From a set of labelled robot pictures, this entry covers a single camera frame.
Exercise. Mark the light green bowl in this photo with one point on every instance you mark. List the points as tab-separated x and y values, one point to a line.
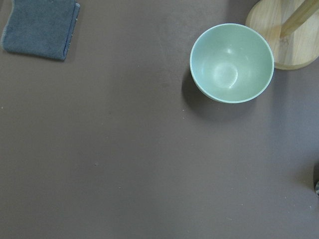
231	63

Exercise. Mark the grey folded cloth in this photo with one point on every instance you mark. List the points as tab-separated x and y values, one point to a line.
42	28

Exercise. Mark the wooden glass drying stand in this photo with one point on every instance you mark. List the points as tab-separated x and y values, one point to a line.
291	28

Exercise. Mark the steel ice scoop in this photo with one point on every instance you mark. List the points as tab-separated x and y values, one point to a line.
317	188

